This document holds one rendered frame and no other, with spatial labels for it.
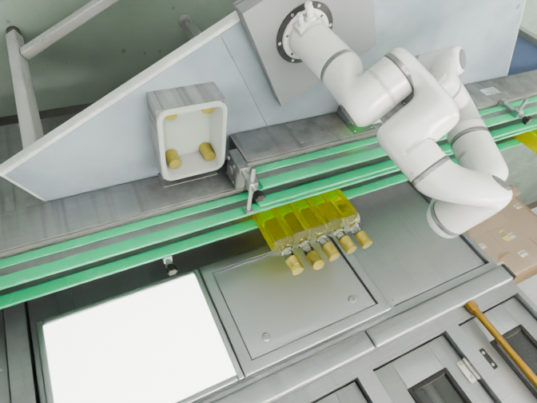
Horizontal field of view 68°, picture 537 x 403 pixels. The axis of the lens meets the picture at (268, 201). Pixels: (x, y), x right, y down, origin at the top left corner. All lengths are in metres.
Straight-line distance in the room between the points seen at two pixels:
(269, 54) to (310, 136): 0.31
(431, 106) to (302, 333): 0.66
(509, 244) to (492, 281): 3.70
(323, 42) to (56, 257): 0.80
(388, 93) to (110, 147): 0.68
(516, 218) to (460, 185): 4.73
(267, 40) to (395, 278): 0.82
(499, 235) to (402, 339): 4.01
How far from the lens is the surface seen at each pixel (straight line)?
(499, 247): 5.08
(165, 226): 1.10
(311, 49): 0.96
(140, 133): 1.09
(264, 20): 0.98
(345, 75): 0.88
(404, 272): 1.39
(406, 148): 0.82
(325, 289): 1.22
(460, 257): 1.53
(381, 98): 0.85
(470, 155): 0.98
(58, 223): 1.13
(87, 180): 1.16
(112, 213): 1.12
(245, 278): 1.20
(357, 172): 1.30
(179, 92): 1.02
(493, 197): 0.84
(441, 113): 0.84
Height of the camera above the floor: 1.59
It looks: 34 degrees down
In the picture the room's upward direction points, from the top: 148 degrees clockwise
